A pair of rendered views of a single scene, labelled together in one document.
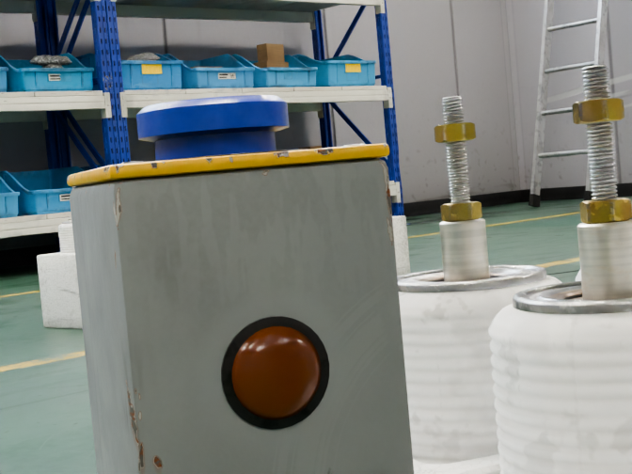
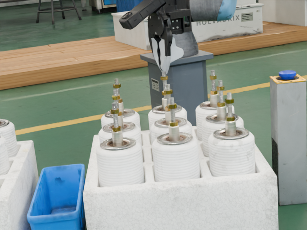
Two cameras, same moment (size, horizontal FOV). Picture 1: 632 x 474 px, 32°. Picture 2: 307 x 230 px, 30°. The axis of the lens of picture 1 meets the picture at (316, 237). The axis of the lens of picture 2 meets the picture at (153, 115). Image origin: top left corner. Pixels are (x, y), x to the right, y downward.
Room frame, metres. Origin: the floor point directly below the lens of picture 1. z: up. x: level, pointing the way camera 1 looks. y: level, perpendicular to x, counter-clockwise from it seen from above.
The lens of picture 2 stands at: (1.66, 0.15, 0.63)
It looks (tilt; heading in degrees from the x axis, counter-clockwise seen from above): 16 degrees down; 199
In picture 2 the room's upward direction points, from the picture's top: 5 degrees counter-clockwise
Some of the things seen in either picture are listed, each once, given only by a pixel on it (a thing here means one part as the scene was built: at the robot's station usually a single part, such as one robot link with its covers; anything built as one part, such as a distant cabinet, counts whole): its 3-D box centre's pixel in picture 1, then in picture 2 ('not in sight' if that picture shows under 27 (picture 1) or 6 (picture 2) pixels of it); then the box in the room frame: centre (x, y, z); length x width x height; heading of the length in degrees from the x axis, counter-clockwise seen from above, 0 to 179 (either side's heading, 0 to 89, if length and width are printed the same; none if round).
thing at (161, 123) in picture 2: not in sight; (170, 122); (0.47, -0.22, 0.25); 0.08 x 0.08 x 0.01
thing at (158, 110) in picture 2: not in sight; (166, 109); (0.36, -0.26, 0.25); 0.08 x 0.08 x 0.01
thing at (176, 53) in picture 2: not in sight; (172, 54); (0.34, -0.24, 0.39); 0.06 x 0.03 x 0.09; 138
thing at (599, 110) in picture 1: (598, 111); (220, 87); (0.43, -0.11, 0.32); 0.02 x 0.02 x 0.01; 2
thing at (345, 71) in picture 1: (324, 72); not in sight; (6.35, -0.13, 0.89); 0.50 x 0.38 x 0.21; 40
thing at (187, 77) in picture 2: not in sight; (178, 97); (-0.14, -0.38, 0.15); 0.19 x 0.19 x 0.30; 41
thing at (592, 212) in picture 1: (605, 210); (221, 104); (0.43, -0.11, 0.29); 0.02 x 0.02 x 0.01; 2
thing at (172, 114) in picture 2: not in sight; (172, 115); (0.58, -0.18, 0.30); 0.01 x 0.01 x 0.08
